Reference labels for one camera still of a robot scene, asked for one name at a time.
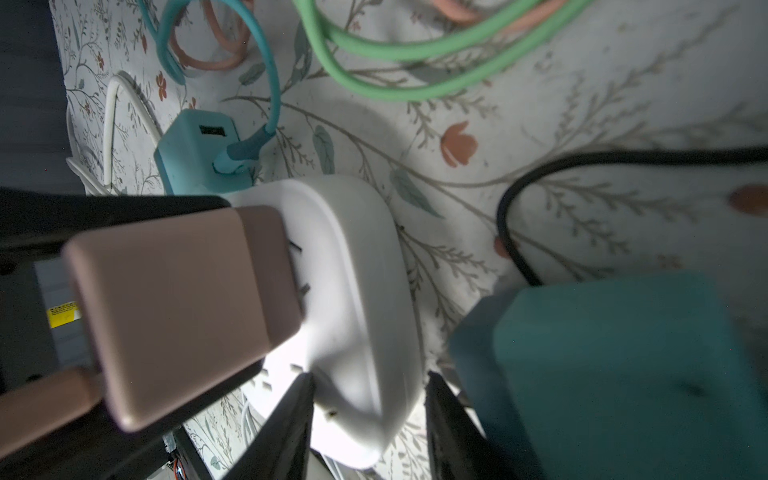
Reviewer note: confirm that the teal chargers on white cube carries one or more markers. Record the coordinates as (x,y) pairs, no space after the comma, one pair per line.
(201,153)

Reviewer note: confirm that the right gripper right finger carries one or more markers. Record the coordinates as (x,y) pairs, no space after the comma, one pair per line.
(457,450)

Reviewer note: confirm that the teal charger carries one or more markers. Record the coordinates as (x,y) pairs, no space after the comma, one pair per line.
(633,378)

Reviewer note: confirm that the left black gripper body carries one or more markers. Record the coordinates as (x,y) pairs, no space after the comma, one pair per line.
(34,228)

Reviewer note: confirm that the white power strip cube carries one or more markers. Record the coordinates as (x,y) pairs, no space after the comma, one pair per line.
(359,337)

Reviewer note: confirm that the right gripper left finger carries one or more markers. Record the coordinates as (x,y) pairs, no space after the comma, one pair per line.
(281,448)

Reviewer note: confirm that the pink charger plug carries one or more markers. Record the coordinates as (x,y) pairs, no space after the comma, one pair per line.
(178,305)

